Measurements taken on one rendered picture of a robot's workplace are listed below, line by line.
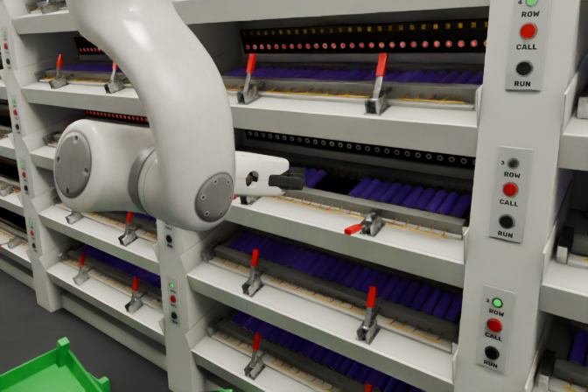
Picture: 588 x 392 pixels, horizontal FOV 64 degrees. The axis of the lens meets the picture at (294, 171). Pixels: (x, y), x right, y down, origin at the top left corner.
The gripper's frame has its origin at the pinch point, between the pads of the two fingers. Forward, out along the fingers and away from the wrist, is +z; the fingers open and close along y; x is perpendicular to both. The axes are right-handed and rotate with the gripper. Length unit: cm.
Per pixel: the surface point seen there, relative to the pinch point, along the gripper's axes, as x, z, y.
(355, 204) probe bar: 3.7, 17.5, -2.9
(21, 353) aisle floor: 64, 11, 92
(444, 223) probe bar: 3.8, 17.5, -18.4
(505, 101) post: -13.7, 8.3, -26.2
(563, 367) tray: 21.3, 23.7, -36.2
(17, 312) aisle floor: 62, 21, 116
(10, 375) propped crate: 53, -5, 61
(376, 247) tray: 9.4, 14.3, -9.3
